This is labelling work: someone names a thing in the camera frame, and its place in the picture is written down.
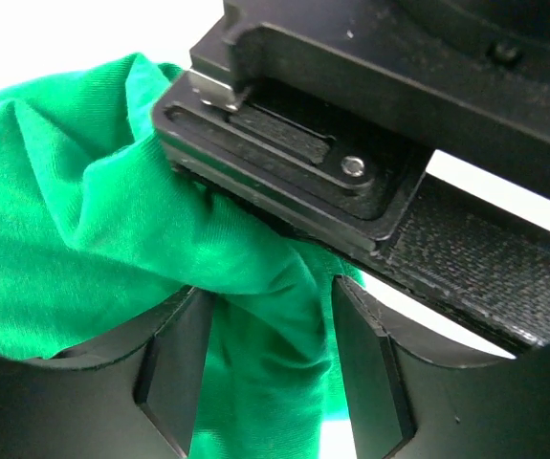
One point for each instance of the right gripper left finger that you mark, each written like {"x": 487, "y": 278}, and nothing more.
{"x": 132, "y": 392}

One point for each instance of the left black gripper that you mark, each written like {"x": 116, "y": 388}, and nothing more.
{"x": 322, "y": 115}

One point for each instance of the green t shirt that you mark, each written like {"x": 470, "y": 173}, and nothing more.
{"x": 96, "y": 228}

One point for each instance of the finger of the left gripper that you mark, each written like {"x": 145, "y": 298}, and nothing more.
{"x": 478, "y": 265}

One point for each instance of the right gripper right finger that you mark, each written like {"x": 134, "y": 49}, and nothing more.
{"x": 413, "y": 393}

